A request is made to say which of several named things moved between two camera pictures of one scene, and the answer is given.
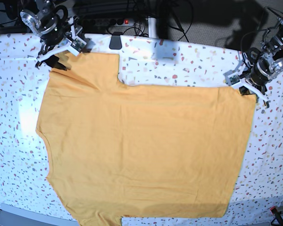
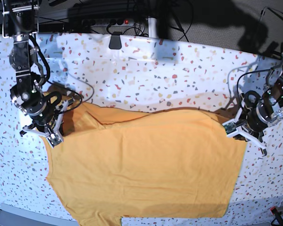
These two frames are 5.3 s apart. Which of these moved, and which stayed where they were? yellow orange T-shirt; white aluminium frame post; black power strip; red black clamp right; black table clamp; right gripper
Moved: right gripper
Stayed: white aluminium frame post; yellow orange T-shirt; red black clamp right; black power strip; black table clamp
